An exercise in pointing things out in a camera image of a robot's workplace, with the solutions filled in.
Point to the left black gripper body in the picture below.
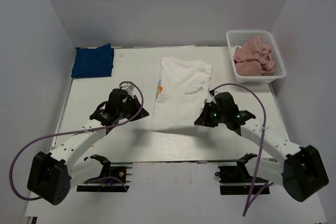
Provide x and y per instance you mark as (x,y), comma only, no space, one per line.
(132,104)

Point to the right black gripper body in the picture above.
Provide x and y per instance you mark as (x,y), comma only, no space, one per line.
(212,116)

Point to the white printed t-shirt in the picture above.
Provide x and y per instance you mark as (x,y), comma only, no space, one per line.
(181,92)

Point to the pink t-shirt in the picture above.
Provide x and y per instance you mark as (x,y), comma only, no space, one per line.
(254,58)

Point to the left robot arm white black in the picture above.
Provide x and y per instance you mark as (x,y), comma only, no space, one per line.
(54,174)

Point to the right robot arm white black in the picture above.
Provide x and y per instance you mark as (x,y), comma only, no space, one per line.
(299,170)

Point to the folded blue t-shirt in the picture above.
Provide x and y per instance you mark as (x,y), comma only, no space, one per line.
(93,62)

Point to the white plastic mesh basket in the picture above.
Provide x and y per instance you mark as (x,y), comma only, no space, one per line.
(236,38)

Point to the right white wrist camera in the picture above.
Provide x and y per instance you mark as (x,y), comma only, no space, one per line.
(212,94)

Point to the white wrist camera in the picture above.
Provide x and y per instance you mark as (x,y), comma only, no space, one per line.
(212,94)
(128,87)

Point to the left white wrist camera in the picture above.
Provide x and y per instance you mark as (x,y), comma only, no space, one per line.
(128,87)

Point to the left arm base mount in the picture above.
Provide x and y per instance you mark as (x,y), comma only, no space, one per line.
(118,180)

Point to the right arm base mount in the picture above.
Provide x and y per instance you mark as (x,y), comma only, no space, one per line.
(232,182)

